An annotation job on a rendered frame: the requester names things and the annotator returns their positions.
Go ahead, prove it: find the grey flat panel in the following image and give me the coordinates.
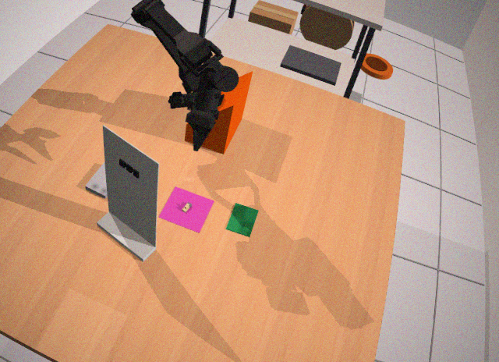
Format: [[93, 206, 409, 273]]
[[97, 126, 159, 262]]

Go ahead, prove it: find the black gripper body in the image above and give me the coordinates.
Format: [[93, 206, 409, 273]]
[[185, 84, 222, 128]]

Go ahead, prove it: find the magenta square mat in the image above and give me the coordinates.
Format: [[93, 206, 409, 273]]
[[159, 187, 214, 233]]

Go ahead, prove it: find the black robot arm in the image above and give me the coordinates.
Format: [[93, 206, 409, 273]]
[[131, 0, 239, 111]]

